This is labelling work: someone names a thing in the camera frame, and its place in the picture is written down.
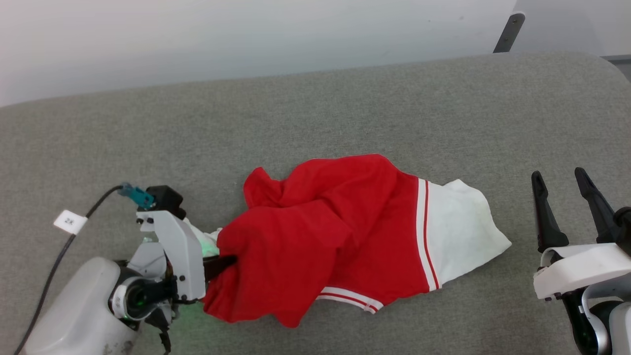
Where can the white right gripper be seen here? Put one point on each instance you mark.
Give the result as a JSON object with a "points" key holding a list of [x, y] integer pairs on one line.
{"points": [[581, 268]]}

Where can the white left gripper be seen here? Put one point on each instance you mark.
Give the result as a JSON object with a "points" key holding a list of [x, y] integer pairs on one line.
{"points": [[185, 256]]}

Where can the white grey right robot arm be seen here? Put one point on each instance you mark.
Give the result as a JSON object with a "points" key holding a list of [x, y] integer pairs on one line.
{"points": [[606, 325]]}

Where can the red and white jersey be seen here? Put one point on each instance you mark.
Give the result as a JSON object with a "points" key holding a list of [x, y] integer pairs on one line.
{"points": [[305, 236]]}

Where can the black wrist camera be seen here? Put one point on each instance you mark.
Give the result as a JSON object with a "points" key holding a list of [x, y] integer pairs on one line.
{"points": [[165, 199], [623, 224]]}

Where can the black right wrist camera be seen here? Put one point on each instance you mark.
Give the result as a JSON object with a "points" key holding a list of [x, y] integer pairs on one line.
{"points": [[623, 224]]}

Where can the grey metal furniture leg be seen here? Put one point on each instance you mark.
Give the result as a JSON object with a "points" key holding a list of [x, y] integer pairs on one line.
{"points": [[508, 32]]}

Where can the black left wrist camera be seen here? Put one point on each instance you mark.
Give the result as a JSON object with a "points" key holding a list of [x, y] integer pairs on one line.
{"points": [[165, 199]]}

